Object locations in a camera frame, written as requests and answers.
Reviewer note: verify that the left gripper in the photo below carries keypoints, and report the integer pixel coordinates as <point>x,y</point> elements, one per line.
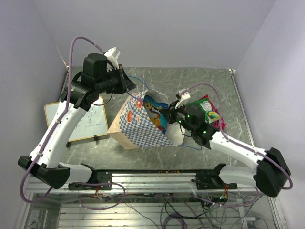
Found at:
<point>123,78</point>

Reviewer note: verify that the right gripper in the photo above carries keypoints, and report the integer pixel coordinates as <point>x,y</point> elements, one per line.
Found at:
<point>173,111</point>

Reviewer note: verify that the blue gummy snack bag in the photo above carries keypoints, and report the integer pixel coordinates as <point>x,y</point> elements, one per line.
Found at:
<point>153,110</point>

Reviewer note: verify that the green yellow candy bag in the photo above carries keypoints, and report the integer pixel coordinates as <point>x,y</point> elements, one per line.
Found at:
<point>211,113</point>

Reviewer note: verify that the blue checkered paper bag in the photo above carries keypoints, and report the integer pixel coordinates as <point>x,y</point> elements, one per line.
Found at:
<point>133,129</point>

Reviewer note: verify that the pink princess snack bag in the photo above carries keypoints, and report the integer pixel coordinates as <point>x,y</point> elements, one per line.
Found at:
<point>218,123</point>

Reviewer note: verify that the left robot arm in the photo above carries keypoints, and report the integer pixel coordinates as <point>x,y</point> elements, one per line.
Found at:
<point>101,74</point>

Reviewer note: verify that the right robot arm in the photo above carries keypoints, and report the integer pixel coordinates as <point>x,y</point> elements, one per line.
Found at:
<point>265,169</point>

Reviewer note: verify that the small whiteboard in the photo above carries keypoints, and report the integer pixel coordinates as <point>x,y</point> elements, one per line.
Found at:
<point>92,125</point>

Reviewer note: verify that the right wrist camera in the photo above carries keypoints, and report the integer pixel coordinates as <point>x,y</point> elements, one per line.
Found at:
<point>183,96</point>

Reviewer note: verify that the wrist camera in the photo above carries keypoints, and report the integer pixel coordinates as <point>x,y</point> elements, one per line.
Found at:
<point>112,55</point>
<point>183,96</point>

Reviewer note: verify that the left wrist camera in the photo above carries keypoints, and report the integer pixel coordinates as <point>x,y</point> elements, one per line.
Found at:
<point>112,55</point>

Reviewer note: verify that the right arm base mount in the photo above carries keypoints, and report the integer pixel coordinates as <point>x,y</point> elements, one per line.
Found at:
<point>209,179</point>

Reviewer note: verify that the aluminium frame rail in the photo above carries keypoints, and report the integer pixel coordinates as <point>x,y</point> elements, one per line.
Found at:
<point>137,183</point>

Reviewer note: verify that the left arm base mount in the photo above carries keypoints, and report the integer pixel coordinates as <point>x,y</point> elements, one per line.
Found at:
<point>99,179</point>

